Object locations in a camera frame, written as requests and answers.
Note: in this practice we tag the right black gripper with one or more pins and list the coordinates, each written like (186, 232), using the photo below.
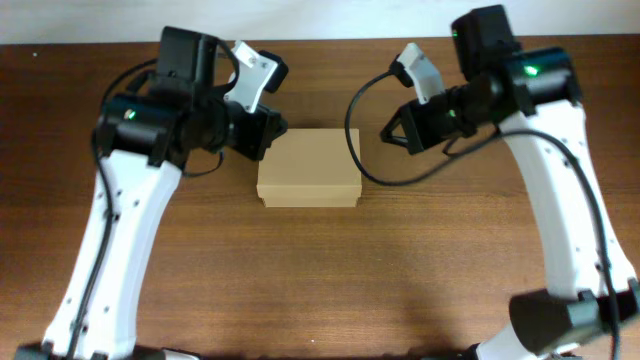
(415, 126)

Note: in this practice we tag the brown cardboard box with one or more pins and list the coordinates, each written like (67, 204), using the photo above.
(309, 168)

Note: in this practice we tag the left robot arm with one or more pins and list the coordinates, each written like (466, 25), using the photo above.
(139, 165)

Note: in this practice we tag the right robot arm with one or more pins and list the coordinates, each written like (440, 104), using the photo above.
(534, 101)

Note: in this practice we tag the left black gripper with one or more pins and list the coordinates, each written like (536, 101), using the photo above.
(255, 132)

